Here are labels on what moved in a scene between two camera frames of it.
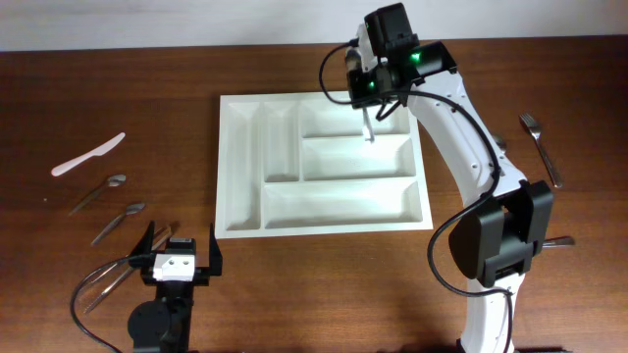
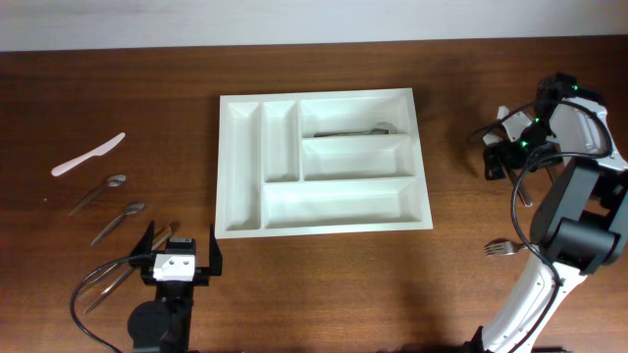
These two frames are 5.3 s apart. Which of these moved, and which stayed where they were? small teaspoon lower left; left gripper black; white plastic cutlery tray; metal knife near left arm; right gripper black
Moved: right gripper black
Stayed: white plastic cutlery tray; metal knife near left arm; left gripper black; small teaspoon lower left
